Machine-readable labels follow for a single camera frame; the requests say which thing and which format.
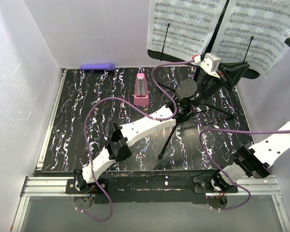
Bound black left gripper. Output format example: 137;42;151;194
194;63;250;109

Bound white sheet music page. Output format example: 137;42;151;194
211;0;290;77
146;0;226;61

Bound black folding music stand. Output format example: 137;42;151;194
146;0;261;160

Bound pink metronome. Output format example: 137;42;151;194
133;73;149;106

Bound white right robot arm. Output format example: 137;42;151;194
209;121;290;192

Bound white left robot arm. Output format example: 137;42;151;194
73;59;249;193

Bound purple cylindrical case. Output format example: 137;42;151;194
80;63;115;71

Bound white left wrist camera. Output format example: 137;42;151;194
200;53;220;79

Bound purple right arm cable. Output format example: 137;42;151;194
199;128;290;211

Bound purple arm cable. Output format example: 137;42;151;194
83;55;201;222
199;128;290;211

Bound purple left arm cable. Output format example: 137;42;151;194
83;55;201;222

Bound aluminium front rail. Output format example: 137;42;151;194
20;175;281;197

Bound aluminium rail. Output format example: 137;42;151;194
35;69;67;171
20;175;281;197

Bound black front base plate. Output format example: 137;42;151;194
65;170;240;205

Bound aluminium left side rail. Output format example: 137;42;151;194
35;69;67;171

